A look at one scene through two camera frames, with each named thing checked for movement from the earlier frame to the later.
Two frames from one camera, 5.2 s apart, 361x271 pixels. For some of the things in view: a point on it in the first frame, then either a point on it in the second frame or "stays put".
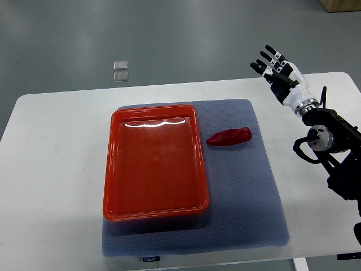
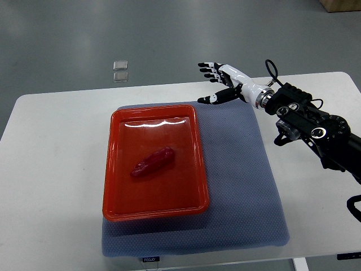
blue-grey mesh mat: x=246 y=210 stays put
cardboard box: x=341 y=5 stays put
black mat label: x=152 y=258 stays put
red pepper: x=230 y=136 -> x=153 y=161
